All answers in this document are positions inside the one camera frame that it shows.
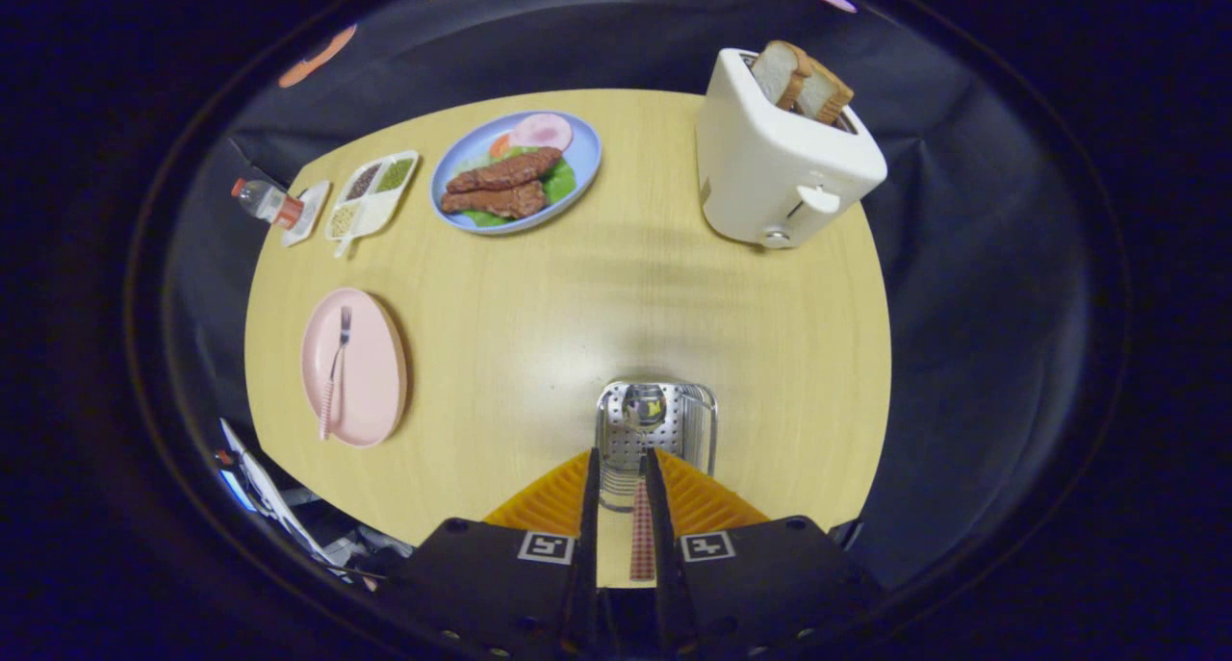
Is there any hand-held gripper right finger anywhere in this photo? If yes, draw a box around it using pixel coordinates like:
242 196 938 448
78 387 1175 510
643 447 882 661

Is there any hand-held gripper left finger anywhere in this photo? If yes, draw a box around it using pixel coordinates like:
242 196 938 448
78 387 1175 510
385 447 603 661

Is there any spoon with red checked handle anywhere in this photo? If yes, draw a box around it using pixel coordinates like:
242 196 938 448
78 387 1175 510
621 384 670 583

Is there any fork with red checked handle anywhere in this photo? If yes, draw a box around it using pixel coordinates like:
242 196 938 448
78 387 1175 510
319 305 353 442

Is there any metal cutlery basket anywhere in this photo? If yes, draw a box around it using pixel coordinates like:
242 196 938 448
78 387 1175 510
594 380 719 514

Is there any white equipment pile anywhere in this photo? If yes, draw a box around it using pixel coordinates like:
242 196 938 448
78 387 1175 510
217 419 415 585

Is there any pink round plate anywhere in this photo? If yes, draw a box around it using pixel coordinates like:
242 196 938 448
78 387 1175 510
300 287 409 448

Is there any black backdrop cloth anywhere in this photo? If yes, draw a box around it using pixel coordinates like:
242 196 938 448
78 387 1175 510
164 0 1098 595

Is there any brown meat patty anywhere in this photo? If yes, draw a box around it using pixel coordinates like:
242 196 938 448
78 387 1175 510
441 180 548 221
445 146 564 195

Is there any white divided grain dish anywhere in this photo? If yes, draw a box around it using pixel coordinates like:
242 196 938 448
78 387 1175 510
325 150 421 259

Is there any green lettuce leaf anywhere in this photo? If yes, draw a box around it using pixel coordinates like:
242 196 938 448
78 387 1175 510
462 151 578 229

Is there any white toaster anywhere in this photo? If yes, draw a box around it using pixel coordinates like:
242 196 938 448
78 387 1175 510
695 48 888 250

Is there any white square coaster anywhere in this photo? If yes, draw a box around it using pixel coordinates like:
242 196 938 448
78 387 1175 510
281 180 332 248

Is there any blue oval plate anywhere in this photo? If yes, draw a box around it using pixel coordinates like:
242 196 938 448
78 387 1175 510
429 111 603 236

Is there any clear water bottle red cap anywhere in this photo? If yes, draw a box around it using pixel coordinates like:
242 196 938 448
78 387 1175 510
231 178 305 231

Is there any pink ham slice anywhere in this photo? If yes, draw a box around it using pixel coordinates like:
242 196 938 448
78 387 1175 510
507 114 575 152

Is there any toast bread slice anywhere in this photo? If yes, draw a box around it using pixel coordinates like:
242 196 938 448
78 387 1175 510
797 57 855 126
751 39 814 109

